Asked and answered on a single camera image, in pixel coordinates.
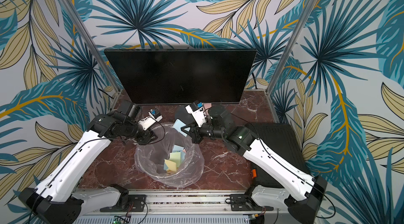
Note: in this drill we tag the black computer monitor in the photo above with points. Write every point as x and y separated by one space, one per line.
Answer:
181 76

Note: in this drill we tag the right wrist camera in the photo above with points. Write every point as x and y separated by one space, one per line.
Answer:
197 110

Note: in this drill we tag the left aluminium frame post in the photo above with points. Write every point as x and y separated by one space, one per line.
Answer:
85 35

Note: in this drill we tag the clear plastic trash bin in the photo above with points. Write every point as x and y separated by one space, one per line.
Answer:
149 159

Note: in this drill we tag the aluminium frame post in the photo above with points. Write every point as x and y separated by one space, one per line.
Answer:
292 40
85 35

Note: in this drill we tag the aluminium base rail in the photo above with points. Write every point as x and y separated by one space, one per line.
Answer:
185 207

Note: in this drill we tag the blue sticky note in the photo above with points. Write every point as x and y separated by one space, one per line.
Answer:
178 125

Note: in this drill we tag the right aluminium frame post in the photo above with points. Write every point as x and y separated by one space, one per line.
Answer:
292 40

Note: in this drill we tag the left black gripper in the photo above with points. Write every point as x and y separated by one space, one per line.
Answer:
146 138

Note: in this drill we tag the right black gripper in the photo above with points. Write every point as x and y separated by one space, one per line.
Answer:
195 132

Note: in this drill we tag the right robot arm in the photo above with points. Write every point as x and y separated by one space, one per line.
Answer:
301 194

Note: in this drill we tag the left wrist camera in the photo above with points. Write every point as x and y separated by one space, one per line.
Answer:
153 117

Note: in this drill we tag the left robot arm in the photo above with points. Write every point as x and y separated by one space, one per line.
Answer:
54 200

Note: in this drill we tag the discarded sticky notes pile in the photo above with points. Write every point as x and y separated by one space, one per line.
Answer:
175 159

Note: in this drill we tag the pink sticky note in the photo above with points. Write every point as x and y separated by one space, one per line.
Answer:
207 106

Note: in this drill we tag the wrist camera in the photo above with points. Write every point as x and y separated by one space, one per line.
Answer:
153 117
197 110

